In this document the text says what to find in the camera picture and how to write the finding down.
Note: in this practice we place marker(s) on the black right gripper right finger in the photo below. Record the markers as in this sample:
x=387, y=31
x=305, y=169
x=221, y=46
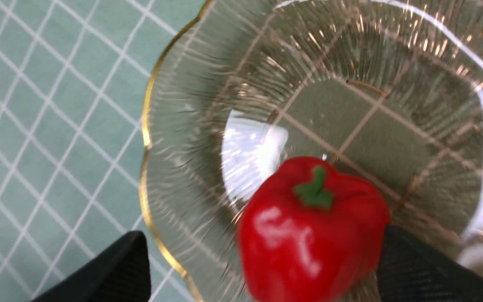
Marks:
x=411, y=271

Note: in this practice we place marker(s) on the gold-rimmed glass bowl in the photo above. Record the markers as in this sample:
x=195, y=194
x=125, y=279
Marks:
x=387, y=90

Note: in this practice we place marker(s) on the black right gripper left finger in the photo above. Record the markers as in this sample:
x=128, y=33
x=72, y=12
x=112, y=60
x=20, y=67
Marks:
x=121, y=273

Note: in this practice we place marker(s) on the green checkered tablecloth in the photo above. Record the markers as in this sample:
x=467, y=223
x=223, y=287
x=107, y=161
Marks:
x=73, y=74

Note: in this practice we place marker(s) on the red bell pepper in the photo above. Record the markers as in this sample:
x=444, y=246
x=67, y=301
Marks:
x=310, y=233

